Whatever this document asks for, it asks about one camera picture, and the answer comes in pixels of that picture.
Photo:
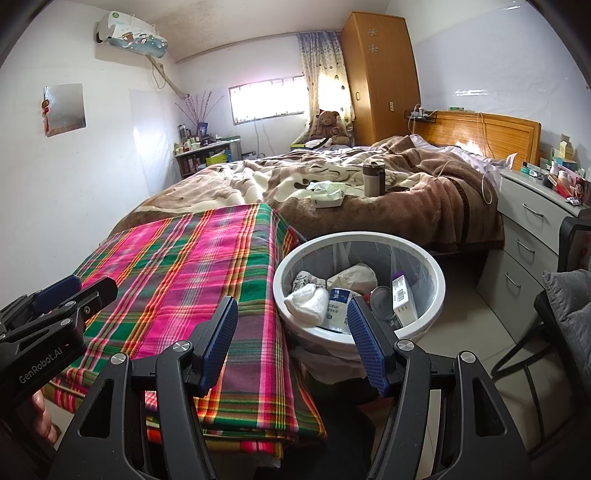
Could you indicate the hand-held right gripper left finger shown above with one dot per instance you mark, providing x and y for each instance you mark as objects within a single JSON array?
[{"x": 217, "y": 350}]

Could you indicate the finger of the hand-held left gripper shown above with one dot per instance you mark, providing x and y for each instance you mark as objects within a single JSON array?
[
  {"x": 55, "y": 288},
  {"x": 99, "y": 295}
]

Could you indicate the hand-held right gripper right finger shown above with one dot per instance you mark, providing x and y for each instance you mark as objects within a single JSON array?
[{"x": 364, "y": 346}]

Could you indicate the white round bin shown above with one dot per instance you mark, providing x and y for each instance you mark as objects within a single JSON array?
[{"x": 323, "y": 342}]

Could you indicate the white blue packet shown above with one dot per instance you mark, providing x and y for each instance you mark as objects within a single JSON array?
[{"x": 337, "y": 307}]

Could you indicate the white purple cream box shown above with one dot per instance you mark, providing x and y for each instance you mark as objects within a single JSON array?
[{"x": 404, "y": 300}]

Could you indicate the cream paper bag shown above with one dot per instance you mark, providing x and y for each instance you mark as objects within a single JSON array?
[{"x": 353, "y": 277}]

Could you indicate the white foam fruit net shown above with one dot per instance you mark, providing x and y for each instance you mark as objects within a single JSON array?
[{"x": 307, "y": 300}]

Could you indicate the crushed brown print paper cup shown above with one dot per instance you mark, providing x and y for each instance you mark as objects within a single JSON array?
[{"x": 302, "y": 279}]

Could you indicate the clear plastic bin liner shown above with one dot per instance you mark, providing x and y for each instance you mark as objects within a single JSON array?
[{"x": 415, "y": 263}]

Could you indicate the person's left hand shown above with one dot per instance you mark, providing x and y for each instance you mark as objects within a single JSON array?
[{"x": 44, "y": 415}]

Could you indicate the folded plaid cloth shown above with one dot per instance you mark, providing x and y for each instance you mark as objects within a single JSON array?
[{"x": 184, "y": 277}]

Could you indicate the bed with brown blanket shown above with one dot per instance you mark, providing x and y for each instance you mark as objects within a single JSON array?
[{"x": 369, "y": 217}]

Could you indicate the white tissue box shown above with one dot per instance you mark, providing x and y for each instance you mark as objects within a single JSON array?
[{"x": 328, "y": 196}]

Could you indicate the brown white tumbler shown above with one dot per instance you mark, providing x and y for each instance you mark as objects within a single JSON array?
[{"x": 373, "y": 180}]

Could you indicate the cluttered shelf desk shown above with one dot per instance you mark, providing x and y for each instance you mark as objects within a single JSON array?
[{"x": 207, "y": 159}]

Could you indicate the red hanging ornament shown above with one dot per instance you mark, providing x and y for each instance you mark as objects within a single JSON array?
[{"x": 46, "y": 110}]

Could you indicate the grey drawer dresser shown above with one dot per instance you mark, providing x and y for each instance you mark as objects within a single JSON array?
[{"x": 521, "y": 221}]

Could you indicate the grey cushion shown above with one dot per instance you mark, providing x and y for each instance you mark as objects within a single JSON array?
[{"x": 572, "y": 314}]

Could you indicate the dried branches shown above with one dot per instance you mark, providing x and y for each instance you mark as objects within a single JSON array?
[{"x": 201, "y": 108}]

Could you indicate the lilac bed sheet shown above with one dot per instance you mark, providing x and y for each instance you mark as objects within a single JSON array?
[{"x": 471, "y": 161}]

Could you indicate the yellow green box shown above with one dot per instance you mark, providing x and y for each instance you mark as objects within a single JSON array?
[{"x": 300, "y": 141}]

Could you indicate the air conditioner pipe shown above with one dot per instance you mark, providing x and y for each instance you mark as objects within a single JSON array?
[{"x": 171, "y": 83}]

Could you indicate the brown teddy bear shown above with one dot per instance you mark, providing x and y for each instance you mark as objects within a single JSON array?
[{"x": 328, "y": 122}]

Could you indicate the black chair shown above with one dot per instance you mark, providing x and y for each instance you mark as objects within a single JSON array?
[{"x": 572, "y": 240}]

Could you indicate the black rack with chargers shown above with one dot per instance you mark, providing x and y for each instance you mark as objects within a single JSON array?
[{"x": 420, "y": 115}]

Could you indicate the wooden headboard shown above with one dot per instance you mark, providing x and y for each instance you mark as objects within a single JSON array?
[{"x": 503, "y": 138}]

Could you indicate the window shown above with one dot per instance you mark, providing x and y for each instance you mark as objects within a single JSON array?
[{"x": 268, "y": 99}]

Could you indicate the white air conditioner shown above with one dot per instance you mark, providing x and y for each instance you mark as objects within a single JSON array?
[{"x": 134, "y": 37}]

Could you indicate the wooden wardrobe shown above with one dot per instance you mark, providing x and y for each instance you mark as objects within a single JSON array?
[{"x": 383, "y": 83}]

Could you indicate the cluster of small boxes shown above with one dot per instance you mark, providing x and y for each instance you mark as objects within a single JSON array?
[{"x": 568, "y": 175}]

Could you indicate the patterned curtain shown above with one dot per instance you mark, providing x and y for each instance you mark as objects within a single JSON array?
[{"x": 318, "y": 60}]

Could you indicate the silver wall sheet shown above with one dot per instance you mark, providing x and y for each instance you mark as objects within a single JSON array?
[{"x": 67, "y": 108}]

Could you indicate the small picture frame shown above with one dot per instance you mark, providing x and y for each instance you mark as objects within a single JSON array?
[{"x": 202, "y": 128}]

